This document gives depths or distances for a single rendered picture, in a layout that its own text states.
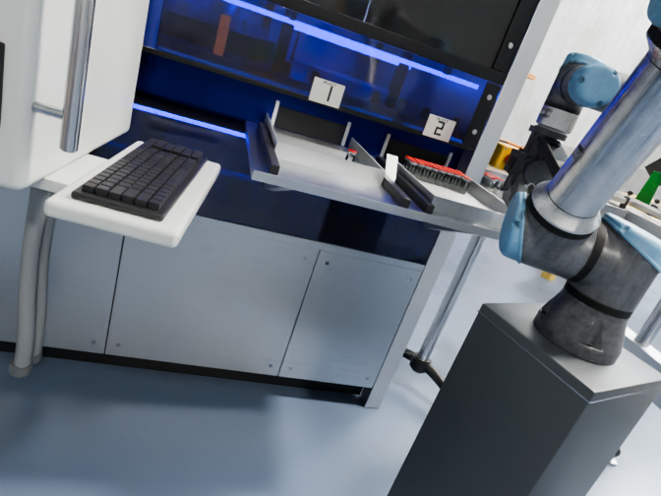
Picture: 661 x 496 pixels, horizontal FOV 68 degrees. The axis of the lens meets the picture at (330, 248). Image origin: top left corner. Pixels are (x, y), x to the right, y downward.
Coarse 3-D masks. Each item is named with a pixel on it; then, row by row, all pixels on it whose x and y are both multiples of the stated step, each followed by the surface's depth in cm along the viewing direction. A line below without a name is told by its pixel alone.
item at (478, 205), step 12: (396, 168) 128; (408, 180) 119; (420, 180) 133; (420, 192) 112; (432, 192) 124; (444, 192) 129; (456, 192) 134; (468, 192) 140; (480, 192) 135; (444, 204) 106; (456, 204) 107; (468, 204) 125; (480, 204) 129; (492, 204) 128; (504, 204) 123; (456, 216) 108; (468, 216) 108; (480, 216) 109; (492, 216) 110; (504, 216) 110
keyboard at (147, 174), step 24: (144, 144) 103; (168, 144) 109; (120, 168) 86; (144, 168) 89; (168, 168) 94; (192, 168) 101; (72, 192) 74; (96, 192) 75; (120, 192) 76; (144, 192) 79; (168, 192) 82; (144, 216) 76
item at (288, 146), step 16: (272, 128) 117; (272, 144) 110; (288, 144) 122; (304, 144) 129; (320, 144) 135; (352, 144) 140; (288, 160) 107; (304, 160) 108; (320, 160) 108; (336, 160) 109; (368, 160) 124; (352, 176) 111; (368, 176) 112; (384, 176) 113
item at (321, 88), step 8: (320, 80) 126; (312, 88) 126; (320, 88) 127; (328, 88) 127; (336, 88) 128; (344, 88) 128; (312, 96) 127; (320, 96) 128; (336, 96) 129; (328, 104) 129; (336, 104) 129
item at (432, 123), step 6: (432, 114) 136; (432, 120) 136; (438, 120) 137; (444, 120) 137; (450, 120) 137; (426, 126) 137; (432, 126) 137; (438, 126) 137; (444, 126) 138; (450, 126) 138; (426, 132) 137; (432, 132) 138; (438, 132) 138; (444, 132) 138; (450, 132) 139; (438, 138) 139; (444, 138) 139
